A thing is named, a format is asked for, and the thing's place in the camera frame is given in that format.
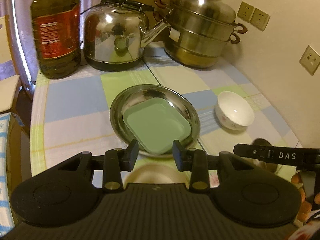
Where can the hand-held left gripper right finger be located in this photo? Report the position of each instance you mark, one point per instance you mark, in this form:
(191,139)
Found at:
(176,156)

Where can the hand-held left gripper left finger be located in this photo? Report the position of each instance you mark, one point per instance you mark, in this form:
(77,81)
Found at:
(132,156)

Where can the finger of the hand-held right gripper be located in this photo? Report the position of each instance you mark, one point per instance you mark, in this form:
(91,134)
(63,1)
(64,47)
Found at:
(247,151)

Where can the small steel bowl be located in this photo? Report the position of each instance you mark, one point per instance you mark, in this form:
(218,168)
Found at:
(262,141)

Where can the cream bowl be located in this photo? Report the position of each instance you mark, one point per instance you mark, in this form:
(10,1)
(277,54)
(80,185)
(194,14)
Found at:
(155,175)

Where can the green square plate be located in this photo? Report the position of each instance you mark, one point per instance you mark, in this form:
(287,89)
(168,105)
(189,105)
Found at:
(156,126)

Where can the white floral bowl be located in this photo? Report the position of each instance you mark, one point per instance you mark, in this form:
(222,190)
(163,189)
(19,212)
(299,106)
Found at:
(235,110)

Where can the round steel plate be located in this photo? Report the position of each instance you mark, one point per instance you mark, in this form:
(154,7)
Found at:
(140,97)

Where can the person's right hand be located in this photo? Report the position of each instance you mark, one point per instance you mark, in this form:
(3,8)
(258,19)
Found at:
(305,208)

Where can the checked tablecloth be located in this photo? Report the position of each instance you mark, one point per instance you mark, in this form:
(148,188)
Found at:
(75,105)

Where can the steel kettle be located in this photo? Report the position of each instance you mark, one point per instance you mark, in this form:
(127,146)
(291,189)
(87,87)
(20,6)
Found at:
(112,35)

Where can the steel steamer pot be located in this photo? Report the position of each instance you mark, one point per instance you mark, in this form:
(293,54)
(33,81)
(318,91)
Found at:
(200,30)

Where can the white chair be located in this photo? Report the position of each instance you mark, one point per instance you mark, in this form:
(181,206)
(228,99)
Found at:
(8,90)

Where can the cooking oil bottle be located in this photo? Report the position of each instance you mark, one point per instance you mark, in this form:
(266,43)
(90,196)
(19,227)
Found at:
(56,30)

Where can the beige round-hole wall socket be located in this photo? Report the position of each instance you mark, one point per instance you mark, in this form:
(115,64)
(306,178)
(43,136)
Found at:
(311,59)

